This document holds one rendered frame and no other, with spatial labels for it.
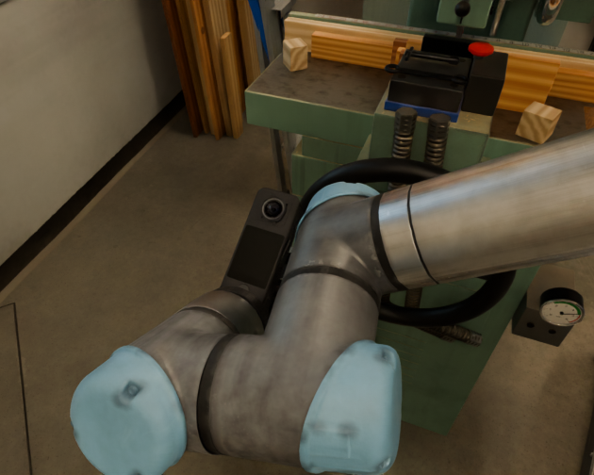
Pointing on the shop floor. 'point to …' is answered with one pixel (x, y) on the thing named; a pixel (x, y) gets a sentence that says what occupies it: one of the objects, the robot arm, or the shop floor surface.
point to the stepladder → (265, 24)
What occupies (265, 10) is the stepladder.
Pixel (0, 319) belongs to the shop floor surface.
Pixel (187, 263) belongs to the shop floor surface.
